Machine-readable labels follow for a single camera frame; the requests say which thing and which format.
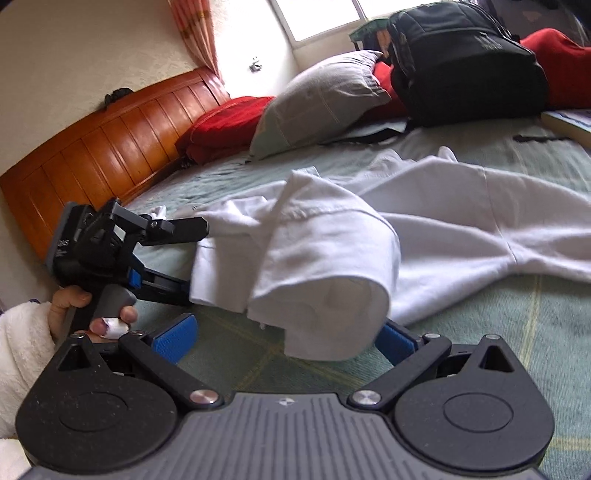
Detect white printed long-sleeve shirt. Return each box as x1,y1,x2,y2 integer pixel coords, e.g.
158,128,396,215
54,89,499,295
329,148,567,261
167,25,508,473
147,146,591,363

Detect clothes rack with garments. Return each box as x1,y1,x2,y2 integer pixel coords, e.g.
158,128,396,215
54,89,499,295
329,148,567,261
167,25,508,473
475,0,590,46

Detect left hand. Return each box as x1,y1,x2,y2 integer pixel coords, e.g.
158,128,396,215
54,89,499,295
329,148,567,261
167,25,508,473
47,286,109,344

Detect wooden headboard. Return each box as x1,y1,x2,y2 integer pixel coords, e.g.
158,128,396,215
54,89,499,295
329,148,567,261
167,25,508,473
1,68,229,259

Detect white fleece left sleeve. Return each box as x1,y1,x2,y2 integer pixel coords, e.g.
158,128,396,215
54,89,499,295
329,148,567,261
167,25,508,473
1,302,55,479

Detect red quilt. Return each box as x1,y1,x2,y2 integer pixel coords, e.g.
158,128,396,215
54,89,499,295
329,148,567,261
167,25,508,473
175,28,590,165

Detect green plaid bed blanket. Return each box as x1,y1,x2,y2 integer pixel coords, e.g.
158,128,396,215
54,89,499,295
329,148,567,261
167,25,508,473
130,120,590,479

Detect dark object on headboard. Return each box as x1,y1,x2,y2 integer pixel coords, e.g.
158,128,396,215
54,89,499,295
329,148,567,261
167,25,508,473
103,87,133,109

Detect grey green pillow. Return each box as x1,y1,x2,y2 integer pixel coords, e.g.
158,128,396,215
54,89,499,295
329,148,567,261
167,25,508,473
249,50,391,159

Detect left orange curtain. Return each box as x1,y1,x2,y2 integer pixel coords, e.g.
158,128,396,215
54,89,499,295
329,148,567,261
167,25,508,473
167,0,223,80

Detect paperback book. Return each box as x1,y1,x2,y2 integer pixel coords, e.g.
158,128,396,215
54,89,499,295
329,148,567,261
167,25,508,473
541,109,591,149

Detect items on window sill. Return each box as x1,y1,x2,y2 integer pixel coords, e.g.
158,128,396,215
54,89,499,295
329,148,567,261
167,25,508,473
349,18,391,53

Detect black backpack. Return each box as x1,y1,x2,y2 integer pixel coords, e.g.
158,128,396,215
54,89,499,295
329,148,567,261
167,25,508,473
322,0,551,146

